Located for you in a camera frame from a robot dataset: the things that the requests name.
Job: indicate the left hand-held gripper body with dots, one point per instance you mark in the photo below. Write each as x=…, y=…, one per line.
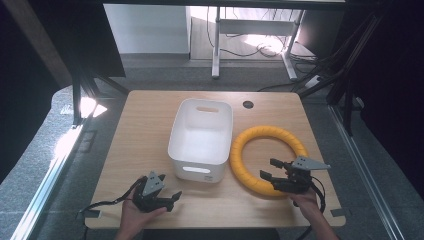
x=152, y=185

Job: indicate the grey tape strip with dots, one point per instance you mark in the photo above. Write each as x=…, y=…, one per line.
x=338, y=212
x=92, y=213

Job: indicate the white power strip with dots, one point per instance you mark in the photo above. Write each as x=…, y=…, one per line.
x=313, y=81

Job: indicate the aluminium rail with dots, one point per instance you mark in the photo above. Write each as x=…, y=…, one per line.
x=50, y=173
x=363, y=166

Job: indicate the white plastic basket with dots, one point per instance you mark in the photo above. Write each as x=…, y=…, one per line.
x=200, y=140

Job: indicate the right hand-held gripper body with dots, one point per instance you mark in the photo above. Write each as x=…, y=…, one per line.
x=301, y=173

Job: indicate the person's left hand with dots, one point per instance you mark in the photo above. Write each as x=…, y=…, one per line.
x=135, y=215

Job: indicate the black metal stand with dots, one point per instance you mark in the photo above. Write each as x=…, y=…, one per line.
x=346, y=83
x=77, y=96

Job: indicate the white metal desk frame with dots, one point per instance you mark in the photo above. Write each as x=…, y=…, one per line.
x=216, y=50

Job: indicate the person's right hand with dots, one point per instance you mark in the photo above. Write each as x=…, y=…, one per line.
x=305, y=201

